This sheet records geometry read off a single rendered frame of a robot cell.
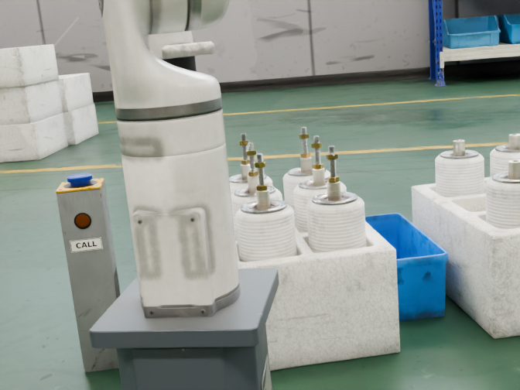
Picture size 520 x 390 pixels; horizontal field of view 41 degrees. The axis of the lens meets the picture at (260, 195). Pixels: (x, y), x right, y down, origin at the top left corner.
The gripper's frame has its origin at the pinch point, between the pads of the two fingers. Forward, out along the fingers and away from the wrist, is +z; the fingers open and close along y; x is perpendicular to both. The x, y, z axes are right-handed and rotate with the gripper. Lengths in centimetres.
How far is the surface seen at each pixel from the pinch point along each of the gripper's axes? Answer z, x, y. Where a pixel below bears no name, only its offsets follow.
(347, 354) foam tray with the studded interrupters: 34.8, 27.2, -11.8
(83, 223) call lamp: 9.9, 2.7, 20.2
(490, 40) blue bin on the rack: 5, -233, -370
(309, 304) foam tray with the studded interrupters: 25.3, 24.7, -6.6
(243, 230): 13.4, 16.4, -0.8
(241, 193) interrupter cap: 10.4, 4.8, -8.0
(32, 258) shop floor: 36, -73, 11
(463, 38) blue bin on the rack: 2, -246, -357
